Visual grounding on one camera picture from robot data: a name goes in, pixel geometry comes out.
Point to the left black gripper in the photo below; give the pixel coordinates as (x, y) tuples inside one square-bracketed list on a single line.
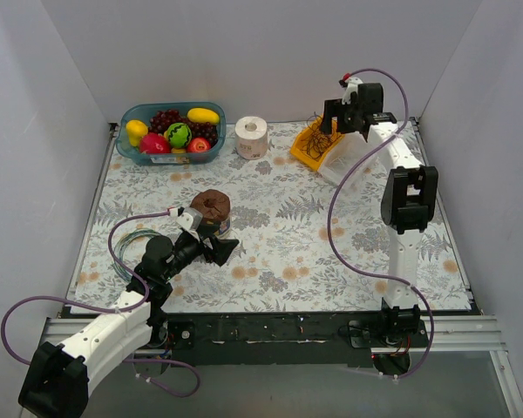
[(207, 242)]

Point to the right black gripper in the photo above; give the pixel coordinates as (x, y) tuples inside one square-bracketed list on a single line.
[(336, 110)]

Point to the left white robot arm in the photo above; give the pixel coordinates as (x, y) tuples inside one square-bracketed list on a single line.
[(62, 377)]

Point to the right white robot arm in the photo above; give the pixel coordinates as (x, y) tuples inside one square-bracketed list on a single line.
[(407, 206)]

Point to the brown wrapped paper roll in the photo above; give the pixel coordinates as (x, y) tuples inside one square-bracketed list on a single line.
[(215, 207)]

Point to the yellow plastic bin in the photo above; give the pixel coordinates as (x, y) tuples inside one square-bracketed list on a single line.
[(311, 146)]

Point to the white plastic bin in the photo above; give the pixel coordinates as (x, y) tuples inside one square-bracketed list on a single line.
[(339, 160)]

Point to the white toilet paper roll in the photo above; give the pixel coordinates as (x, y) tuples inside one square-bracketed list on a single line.
[(251, 137)]

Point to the floral table mat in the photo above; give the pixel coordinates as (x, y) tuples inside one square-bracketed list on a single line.
[(303, 244)]

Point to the red toy apple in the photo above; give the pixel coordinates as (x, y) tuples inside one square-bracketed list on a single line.
[(198, 145)]

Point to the toy watermelon ball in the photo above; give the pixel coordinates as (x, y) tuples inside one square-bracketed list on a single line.
[(178, 135)]

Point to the yellow toy mango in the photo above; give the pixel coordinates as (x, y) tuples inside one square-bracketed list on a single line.
[(203, 116)]

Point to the teal fruit basket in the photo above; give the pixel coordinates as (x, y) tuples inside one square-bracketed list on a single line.
[(144, 112)]

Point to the dark red toy grapes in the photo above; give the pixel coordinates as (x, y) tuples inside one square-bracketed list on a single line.
[(163, 119)]

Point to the yellow toy pear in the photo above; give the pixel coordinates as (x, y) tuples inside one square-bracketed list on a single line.
[(136, 130)]

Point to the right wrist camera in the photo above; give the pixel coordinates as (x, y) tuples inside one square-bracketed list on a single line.
[(350, 85)]

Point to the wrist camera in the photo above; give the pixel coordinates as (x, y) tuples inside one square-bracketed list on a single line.
[(350, 85), (187, 218)]

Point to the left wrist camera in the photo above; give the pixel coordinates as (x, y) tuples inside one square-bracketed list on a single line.
[(187, 218)]

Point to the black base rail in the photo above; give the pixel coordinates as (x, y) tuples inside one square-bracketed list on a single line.
[(303, 338)]

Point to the aluminium frame rail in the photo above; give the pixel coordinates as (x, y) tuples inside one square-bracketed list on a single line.
[(452, 333)]

